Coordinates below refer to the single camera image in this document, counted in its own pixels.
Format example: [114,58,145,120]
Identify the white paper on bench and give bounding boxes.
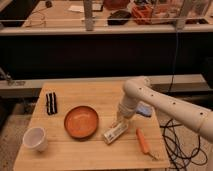
[68,5,84,13]

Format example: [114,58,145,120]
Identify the metal post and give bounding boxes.
[83,0,93,31]
[175,0,192,30]

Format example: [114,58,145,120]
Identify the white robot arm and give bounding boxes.
[117,76,213,143]

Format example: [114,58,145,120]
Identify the metal clamp at left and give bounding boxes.
[0,67,26,86]

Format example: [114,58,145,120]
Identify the black pouch on bench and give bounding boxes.
[107,10,131,25]

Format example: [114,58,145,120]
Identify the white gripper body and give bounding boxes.
[111,112,132,128]

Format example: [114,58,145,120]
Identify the clear plastic bottle white label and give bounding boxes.
[103,122,129,145]

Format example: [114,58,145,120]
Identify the white cup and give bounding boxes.
[22,127,48,152]

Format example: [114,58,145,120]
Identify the orange box on bench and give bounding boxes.
[131,5,152,25]

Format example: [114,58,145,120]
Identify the black floor cables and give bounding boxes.
[159,118,209,171]

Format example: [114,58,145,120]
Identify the black striped block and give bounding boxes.
[46,92,57,115]

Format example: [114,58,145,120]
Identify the blue cloth piece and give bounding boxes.
[136,104,152,117]

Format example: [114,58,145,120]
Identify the orange handled tool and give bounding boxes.
[136,128,157,160]

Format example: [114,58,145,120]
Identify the metal post right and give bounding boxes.
[175,0,192,30]

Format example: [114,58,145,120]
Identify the orange bowl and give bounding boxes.
[64,106,99,139]

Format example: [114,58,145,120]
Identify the metal post left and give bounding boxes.
[83,0,93,31]

